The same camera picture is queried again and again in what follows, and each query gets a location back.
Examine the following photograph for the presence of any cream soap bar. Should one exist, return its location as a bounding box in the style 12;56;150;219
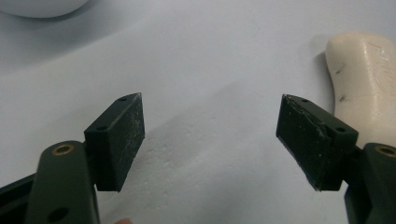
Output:
324;31;396;149

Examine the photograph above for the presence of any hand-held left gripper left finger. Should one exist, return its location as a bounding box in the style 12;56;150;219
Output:
25;91;146;224

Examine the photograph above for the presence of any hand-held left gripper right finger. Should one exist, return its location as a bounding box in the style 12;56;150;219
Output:
276;93;396;224

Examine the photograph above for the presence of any white bowl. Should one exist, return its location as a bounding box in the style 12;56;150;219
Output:
0;0;90;19

